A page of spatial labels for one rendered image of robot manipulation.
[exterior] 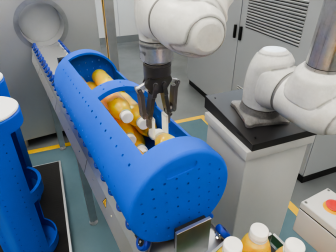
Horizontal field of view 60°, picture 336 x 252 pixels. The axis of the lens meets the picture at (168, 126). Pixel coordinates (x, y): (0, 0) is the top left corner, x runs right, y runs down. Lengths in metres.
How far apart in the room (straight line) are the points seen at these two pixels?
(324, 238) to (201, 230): 0.28
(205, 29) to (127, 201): 0.40
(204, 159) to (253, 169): 0.50
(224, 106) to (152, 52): 0.59
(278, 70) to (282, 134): 0.24
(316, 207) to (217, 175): 0.24
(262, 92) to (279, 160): 0.30
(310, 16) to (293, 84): 1.29
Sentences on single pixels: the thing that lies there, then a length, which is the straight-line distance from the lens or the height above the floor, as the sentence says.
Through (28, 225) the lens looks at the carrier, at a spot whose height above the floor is 0.45.
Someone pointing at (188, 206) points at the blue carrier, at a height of 1.06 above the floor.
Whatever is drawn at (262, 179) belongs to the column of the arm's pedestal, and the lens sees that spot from 1.25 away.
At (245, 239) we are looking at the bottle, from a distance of 0.71.
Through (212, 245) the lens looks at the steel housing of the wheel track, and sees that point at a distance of 0.87.
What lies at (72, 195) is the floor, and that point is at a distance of 2.40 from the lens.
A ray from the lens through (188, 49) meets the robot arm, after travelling 0.56.
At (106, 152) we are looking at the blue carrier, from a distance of 0.79.
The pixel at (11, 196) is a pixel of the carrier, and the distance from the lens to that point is 1.53.
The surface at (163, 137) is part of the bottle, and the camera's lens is 0.84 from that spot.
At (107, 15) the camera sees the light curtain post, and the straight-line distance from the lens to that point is 1.98.
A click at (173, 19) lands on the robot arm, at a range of 0.57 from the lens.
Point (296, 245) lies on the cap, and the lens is 0.69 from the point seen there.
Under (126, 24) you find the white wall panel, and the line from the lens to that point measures 5.90.
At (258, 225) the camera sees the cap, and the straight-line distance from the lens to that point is 0.70.
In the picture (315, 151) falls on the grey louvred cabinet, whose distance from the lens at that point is 2.45.
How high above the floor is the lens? 1.62
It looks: 32 degrees down
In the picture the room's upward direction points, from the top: straight up
